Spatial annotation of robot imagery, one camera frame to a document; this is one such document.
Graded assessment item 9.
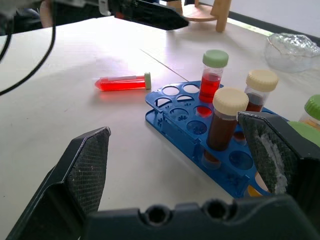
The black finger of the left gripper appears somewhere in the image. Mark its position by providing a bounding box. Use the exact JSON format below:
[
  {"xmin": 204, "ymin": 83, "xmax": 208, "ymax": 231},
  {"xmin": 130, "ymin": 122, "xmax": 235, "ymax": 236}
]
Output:
[{"xmin": 136, "ymin": 0, "xmax": 190, "ymax": 32}]

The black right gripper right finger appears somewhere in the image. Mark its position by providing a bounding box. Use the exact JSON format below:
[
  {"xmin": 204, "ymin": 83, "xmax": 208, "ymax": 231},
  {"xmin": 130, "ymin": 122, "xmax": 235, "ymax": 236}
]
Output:
[{"xmin": 236, "ymin": 111, "xmax": 320, "ymax": 221}]

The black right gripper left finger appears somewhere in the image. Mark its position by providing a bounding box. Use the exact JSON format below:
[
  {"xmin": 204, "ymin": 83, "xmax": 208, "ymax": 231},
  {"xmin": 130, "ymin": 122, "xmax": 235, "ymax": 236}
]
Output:
[{"xmin": 6, "ymin": 126, "xmax": 111, "ymax": 240}]

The blue test tube rack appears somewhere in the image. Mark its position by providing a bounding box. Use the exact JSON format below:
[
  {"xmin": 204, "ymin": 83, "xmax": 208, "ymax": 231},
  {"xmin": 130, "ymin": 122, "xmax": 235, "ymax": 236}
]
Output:
[{"xmin": 144, "ymin": 80, "xmax": 288, "ymax": 200}]

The wooden stand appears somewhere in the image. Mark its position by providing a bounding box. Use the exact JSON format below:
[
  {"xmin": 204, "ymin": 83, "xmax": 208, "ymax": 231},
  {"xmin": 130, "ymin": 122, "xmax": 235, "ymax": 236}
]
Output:
[{"xmin": 166, "ymin": 0, "xmax": 233, "ymax": 33}]

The brown tube with cream cap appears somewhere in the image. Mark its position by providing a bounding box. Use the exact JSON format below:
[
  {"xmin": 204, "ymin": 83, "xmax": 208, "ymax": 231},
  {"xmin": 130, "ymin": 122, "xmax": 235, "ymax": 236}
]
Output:
[
  {"xmin": 201, "ymin": 87, "xmax": 250, "ymax": 171},
  {"xmin": 243, "ymin": 69, "xmax": 280, "ymax": 113}
]

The red tube with green cap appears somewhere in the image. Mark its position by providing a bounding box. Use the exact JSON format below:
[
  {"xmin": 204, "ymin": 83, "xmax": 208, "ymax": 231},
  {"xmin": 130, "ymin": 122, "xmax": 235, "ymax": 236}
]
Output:
[
  {"xmin": 198, "ymin": 49, "xmax": 230, "ymax": 104},
  {"xmin": 94, "ymin": 71, "xmax": 152, "ymax": 92}
]

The clear glass bowl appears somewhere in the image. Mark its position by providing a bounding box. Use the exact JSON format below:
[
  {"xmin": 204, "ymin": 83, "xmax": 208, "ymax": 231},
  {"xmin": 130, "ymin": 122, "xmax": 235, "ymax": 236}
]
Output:
[{"xmin": 264, "ymin": 32, "xmax": 320, "ymax": 74}]

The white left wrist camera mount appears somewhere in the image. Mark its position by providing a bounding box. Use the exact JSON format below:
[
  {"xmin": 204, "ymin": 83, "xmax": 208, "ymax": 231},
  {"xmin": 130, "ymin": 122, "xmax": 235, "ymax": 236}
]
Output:
[{"xmin": 98, "ymin": 0, "xmax": 113, "ymax": 16}]

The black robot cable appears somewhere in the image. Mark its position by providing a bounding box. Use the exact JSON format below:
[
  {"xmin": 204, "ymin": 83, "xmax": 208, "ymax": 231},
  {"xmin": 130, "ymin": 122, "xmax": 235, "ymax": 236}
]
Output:
[{"xmin": 0, "ymin": 0, "xmax": 57, "ymax": 96}]

